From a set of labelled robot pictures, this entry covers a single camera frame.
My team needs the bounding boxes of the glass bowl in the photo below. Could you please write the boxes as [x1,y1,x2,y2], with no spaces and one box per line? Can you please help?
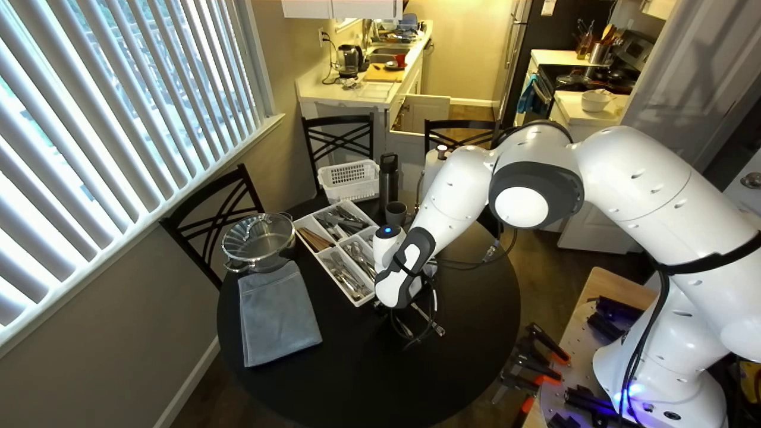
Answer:
[219,209,296,277]

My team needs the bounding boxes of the white door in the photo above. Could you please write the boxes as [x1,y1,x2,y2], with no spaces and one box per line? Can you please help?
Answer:
[623,0,761,164]

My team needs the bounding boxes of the white vertical window blinds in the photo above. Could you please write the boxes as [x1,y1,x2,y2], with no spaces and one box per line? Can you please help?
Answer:
[0,0,277,352]

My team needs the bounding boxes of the white bowl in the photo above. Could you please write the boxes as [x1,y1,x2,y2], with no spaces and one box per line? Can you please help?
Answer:
[580,85,617,115]

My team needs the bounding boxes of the white side counter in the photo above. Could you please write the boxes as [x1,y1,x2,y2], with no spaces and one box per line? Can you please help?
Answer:
[523,46,636,134]

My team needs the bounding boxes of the white kitchen counter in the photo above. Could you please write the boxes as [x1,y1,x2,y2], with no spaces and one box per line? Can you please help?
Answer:
[295,22,435,164]

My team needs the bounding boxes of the white low cabinet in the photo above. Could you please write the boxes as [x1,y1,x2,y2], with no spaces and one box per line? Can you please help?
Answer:
[554,207,646,258]

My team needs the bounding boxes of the grey cloth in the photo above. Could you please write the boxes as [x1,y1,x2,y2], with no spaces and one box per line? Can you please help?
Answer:
[236,259,325,371]

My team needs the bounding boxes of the grey mug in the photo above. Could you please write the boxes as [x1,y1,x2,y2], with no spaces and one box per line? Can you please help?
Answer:
[383,199,408,234]

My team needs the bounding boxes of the dark electric kettle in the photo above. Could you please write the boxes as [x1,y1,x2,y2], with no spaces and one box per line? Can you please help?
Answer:
[334,43,368,82]

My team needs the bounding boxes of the white plastic utensil organizer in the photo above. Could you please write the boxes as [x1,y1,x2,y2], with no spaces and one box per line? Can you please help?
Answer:
[289,198,379,309]

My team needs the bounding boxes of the wooden utensil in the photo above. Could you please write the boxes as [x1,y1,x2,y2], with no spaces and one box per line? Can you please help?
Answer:
[296,227,338,255]

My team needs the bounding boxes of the wooden robot mount table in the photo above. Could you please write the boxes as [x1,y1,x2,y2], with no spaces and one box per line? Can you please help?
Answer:
[520,265,684,428]

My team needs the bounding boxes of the white upper cabinet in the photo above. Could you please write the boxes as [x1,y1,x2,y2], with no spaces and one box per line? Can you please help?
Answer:
[277,0,407,24]

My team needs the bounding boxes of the countertop utensil holder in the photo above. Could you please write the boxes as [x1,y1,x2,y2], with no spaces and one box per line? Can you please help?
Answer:
[572,16,631,65]

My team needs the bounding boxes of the tall black bottle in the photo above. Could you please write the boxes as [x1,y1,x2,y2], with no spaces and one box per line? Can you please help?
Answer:
[375,153,401,209]

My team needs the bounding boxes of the white paper towel roll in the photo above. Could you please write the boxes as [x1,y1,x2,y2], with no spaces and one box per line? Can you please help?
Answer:
[421,148,453,178]

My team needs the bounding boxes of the blue hanging towel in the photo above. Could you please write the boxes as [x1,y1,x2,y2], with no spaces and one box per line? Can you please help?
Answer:
[513,71,555,125]

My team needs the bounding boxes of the black orange bar clamp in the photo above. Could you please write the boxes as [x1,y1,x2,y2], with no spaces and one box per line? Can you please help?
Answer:
[509,390,545,428]
[515,320,576,369]
[502,352,566,393]

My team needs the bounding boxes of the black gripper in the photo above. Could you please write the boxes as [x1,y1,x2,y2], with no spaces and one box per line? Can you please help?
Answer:
[388,292,440,347]

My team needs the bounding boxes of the black clamp block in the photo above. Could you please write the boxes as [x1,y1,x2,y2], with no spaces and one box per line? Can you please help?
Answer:
[548,384,624,428]
[588,292,636,345]

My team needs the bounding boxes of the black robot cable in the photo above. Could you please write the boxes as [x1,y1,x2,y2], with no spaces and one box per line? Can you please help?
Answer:
[616,266,678,419]

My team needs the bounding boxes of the white plastic basket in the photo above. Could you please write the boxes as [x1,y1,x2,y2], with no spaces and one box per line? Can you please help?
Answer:
[316,157,383,204]

